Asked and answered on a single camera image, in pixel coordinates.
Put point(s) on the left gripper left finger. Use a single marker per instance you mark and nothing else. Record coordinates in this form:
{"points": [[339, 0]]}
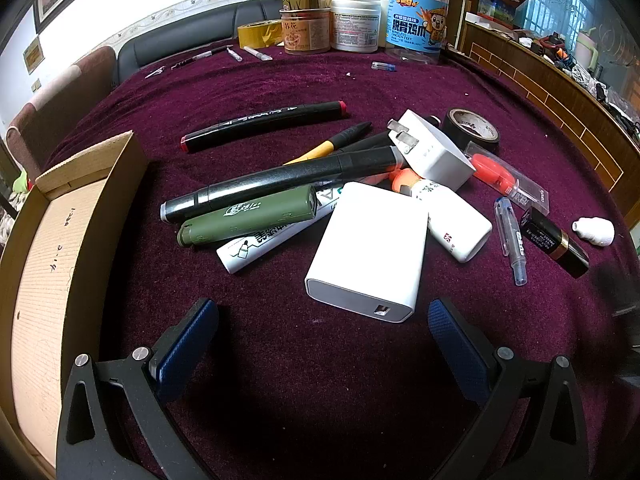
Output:
{"points": [[138, 384]]}

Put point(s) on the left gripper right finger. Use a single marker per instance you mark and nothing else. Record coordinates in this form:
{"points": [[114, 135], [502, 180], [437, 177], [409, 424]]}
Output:
{"points": [[531, 423]]}

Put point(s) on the clear lead refill case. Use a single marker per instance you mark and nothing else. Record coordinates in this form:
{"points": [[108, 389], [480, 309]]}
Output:
{"points": [[511, 239]]}

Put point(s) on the white tube box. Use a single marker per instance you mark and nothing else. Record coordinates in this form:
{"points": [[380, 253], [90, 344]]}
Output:
{"points": [[242, 251]]}

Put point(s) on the white pill bottle orange cap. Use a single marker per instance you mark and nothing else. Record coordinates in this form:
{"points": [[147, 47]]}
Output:
{"points": [[453, 222]]}

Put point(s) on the white power bank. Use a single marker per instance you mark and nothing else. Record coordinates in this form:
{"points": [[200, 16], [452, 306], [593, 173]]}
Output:
{"points": [[370, 258]]}

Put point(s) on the red item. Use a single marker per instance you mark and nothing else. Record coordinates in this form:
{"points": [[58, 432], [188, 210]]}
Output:
{"points": [[505, 179]]}

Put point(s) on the green tube pen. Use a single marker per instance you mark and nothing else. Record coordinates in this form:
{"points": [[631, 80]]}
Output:
{"points": [[290, 206]]}

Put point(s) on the white plug charger cube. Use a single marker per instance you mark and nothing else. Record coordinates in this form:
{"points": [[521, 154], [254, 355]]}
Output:
{"points": [[429, 152]]}

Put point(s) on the black marker grey cap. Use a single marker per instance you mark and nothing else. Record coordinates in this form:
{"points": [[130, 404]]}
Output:
{"points": [[336, 168]]}

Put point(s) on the black marker red ends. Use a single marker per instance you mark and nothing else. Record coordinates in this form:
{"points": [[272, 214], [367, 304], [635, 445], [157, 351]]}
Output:
{"points": [[260, 123]]}

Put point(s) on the yellow black pen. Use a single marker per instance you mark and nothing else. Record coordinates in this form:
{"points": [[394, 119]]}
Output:
{"points": [[339, 140]]}

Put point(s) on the maroon velvet tablecloth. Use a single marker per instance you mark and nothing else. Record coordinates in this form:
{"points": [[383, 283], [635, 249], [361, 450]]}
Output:
{"points": [[294, 389]]}

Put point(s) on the black tape roll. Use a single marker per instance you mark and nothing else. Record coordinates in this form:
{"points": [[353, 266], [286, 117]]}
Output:
{"points": [[464, 126]]}

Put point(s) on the wooden cabinet counter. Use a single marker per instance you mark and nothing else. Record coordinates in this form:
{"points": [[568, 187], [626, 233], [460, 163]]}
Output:
{"points": [[592, 129]]}

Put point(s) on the brown chair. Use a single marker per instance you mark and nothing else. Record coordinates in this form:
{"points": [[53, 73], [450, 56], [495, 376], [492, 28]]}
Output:
{"points": [[56, 109]]}

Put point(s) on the black leather sofa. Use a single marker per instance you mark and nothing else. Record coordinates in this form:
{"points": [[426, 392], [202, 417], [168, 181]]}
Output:
{"points": [[188, 33]]}

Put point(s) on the small blue clear capsule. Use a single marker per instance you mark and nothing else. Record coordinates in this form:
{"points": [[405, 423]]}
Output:
{"points": [[387, 67]]}

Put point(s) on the yellow tape roll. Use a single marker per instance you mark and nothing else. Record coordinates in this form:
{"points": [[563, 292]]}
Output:
{"points": [[260, 34]]}

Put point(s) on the blue label clear jar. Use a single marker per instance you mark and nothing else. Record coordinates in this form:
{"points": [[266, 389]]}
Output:
{"points": [[416, 30]]}

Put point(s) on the brown label jar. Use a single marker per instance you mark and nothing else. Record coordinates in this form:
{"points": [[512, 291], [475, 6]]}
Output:
{"points": [[306, 31]]}

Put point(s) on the white plastic tub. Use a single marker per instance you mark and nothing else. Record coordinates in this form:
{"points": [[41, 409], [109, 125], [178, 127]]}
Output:
{"points": [[355, 25]]}

